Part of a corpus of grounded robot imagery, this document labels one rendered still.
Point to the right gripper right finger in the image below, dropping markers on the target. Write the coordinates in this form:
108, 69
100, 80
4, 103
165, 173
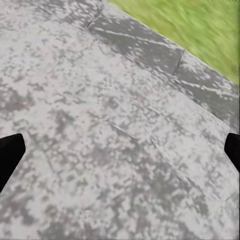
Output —
232, 149

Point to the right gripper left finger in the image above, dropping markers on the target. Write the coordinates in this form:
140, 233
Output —
12, 149

